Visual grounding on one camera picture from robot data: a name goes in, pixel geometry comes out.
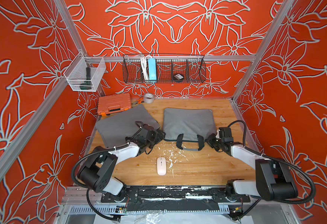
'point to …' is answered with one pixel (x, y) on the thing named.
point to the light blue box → (152, 70)
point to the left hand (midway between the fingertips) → (162, 136)
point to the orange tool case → (113, 103)
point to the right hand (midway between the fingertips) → (204, 137)
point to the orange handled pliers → (139, 101)
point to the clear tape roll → (149, 98)
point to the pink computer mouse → (161, 166)
